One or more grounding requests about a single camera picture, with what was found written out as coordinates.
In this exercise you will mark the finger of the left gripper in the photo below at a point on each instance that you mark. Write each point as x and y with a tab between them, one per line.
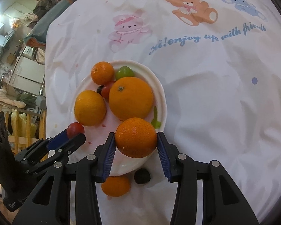
58	156
34	153

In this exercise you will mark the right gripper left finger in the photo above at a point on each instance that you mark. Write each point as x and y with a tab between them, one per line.
49	201

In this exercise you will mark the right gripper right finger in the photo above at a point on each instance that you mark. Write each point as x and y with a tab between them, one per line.
223	201

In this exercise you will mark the red cherry tomato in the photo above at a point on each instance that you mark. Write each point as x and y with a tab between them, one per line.
74	129
106	90

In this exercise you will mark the small mandarin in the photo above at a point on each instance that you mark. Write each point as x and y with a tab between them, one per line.
102	73
116	186
136	138

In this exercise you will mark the large orange with stem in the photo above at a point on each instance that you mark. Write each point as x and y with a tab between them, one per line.
131	97

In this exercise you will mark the pink strawberry ceramic plate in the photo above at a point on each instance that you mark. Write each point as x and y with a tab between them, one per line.
97	135

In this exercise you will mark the white kitchen cabinets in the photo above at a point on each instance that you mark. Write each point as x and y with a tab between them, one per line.
27	75

